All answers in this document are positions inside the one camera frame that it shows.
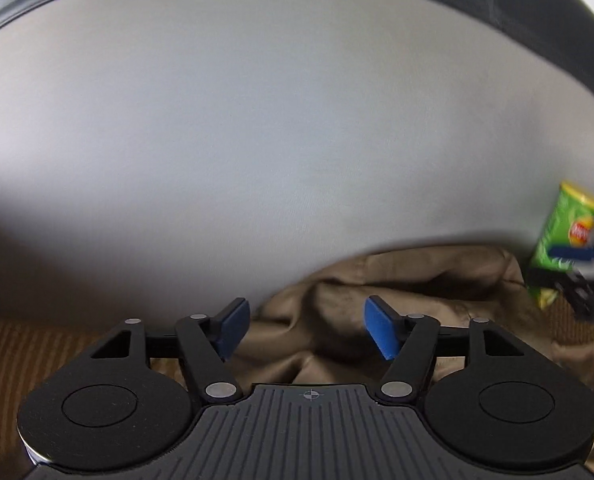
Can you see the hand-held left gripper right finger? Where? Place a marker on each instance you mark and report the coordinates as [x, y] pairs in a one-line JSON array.
[[381, 327]]

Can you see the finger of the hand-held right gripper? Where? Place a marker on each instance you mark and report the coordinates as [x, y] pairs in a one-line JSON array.
[[577, 255]]

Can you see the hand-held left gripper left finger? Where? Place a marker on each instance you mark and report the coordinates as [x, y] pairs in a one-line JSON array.
[[234, 327]]

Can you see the khaki pants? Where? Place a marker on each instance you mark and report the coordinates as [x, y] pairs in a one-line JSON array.
[[377, 290]]

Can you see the green chip can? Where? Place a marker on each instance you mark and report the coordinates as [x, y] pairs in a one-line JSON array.
[[562, 230]]

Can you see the woven brown sofa mat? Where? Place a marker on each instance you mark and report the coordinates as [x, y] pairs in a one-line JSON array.
[[17, 350]]

